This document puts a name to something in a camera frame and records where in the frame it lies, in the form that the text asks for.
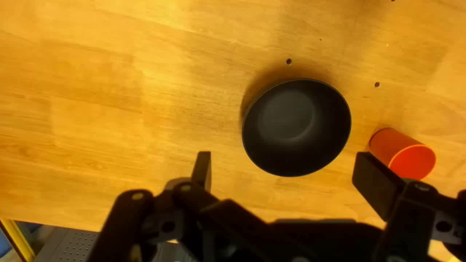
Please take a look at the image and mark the orange plastic cup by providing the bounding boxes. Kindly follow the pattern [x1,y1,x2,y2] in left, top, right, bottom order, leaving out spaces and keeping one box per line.
[367,127,437,182]

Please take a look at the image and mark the dark grey bowl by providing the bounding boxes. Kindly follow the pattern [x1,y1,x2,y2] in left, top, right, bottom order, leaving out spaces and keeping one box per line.
[240,79,352,178]

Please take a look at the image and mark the grey perforated metal plate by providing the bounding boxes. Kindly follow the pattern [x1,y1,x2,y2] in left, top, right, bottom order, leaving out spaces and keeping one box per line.
[32,228,100,262]

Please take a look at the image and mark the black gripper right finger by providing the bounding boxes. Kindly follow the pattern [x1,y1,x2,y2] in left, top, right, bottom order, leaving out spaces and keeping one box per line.
[351,150,466,262]

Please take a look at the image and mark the yellow metal frame bar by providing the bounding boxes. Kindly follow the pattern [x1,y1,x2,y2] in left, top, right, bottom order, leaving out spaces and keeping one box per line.
[0,219,38,262]

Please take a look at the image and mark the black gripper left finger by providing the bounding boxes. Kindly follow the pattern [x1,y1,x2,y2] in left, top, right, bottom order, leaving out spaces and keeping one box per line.
[86,150,274,262]

